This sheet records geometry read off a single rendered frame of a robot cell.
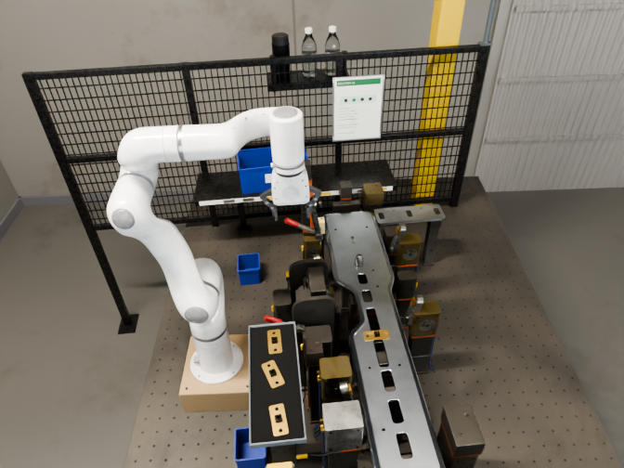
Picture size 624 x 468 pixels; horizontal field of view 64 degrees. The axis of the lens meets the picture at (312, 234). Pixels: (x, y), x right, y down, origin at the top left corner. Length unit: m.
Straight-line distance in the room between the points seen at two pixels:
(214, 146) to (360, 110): 1.16
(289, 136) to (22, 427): 2.25
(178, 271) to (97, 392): 1.59
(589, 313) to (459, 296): 1.31
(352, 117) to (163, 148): 1.21
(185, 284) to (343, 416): 0.58
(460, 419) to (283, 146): 0.89
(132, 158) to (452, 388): 1.35
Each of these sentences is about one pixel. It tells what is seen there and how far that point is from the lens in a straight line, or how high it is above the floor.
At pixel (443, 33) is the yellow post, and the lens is 2.31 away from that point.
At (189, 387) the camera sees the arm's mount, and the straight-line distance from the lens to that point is 1.86.
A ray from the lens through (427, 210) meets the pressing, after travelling 2.21.
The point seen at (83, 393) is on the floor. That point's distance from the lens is 3.04.
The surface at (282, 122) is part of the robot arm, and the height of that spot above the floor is 1.76.
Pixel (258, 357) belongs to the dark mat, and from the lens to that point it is 1.46.
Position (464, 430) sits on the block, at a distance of 1.52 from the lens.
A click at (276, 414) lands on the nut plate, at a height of 1.16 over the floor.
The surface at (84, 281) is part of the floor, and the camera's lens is 3.62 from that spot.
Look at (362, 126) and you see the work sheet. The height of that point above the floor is 1.21.
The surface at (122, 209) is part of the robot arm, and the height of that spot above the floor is 1.57.
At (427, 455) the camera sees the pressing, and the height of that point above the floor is 1.00.
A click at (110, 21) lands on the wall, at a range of 3.56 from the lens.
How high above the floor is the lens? 2.33
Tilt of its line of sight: 40 degrees down
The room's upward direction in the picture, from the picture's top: 2 degrees counter-clockwise
